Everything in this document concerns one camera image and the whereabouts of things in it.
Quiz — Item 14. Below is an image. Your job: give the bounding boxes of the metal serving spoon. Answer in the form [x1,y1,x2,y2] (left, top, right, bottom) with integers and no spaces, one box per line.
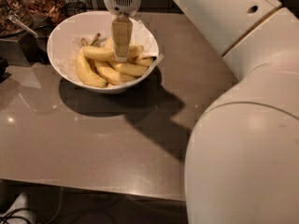
[8,15,38,38]

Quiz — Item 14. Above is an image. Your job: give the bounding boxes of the black cables under table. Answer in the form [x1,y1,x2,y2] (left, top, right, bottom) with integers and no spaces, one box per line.
[0,207,36,224]

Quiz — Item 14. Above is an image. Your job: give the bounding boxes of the left curved yellow banana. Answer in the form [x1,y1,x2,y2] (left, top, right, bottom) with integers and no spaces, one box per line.
[75,38,107,88]

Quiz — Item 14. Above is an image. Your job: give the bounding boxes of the white ceramic bowl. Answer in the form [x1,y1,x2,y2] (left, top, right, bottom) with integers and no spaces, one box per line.
[46,10,160,95]

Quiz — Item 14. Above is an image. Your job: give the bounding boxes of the small right yellow banana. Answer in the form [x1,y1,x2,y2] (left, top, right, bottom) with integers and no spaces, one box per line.
[134,57,154,67]

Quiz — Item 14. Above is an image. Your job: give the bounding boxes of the upright yellow banana with stem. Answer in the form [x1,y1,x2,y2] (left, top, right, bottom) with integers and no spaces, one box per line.
[105,37,113,49]

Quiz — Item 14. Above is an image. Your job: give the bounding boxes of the glass jar of dried snacks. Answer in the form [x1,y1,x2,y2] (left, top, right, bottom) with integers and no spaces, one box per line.
[0,0,33,37]

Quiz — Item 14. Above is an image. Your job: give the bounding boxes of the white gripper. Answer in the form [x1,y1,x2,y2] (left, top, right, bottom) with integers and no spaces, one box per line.
[104,0,141,63]

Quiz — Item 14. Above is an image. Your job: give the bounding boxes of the glass container with brown snacks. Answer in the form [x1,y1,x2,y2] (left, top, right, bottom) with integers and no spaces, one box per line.
[25,0,66,25]

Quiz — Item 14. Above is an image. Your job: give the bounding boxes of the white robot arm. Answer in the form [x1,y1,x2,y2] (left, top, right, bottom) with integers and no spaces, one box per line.
[173,0,299,224]

